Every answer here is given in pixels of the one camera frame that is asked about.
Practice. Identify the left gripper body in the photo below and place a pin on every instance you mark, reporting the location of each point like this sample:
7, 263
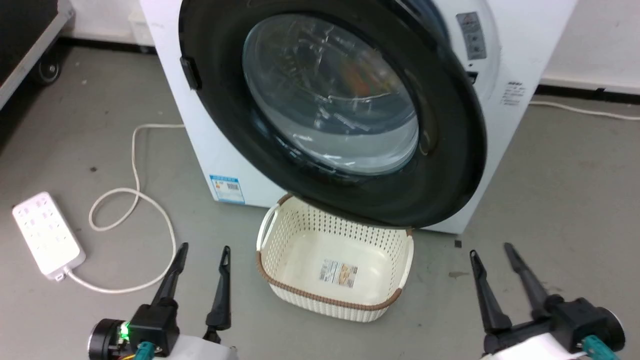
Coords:
152, 325

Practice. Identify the black flight case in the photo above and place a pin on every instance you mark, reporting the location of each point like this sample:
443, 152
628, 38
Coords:
20, 30

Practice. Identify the black round washing machine door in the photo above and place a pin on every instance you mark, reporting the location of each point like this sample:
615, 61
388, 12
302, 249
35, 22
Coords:
450, 165

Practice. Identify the black caster wheel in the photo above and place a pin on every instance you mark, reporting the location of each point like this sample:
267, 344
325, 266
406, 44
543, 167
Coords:
49, 70

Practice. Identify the paper label in basket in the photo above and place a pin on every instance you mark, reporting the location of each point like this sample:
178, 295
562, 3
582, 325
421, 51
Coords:
339, 273

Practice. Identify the white front-loading washing machine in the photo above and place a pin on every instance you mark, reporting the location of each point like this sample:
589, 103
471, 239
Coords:
215, 145

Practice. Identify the grey warning label sticker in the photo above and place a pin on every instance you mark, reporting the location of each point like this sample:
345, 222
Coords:
471, 35

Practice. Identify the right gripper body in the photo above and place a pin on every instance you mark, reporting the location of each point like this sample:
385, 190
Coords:
575, 320

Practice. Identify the blue energy label sticker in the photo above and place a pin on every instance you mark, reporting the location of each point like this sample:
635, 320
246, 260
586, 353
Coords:
227, 189

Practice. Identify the white power strip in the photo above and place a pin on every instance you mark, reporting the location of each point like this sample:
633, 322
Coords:
47, 235

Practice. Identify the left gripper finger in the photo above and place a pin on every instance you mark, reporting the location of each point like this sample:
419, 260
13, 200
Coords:
172, 277
221, 295

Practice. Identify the cream perforated laundry basket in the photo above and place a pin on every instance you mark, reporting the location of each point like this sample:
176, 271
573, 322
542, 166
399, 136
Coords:
300, 250

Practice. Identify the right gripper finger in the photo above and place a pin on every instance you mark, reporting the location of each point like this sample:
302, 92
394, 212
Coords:
532, 285
489, 300

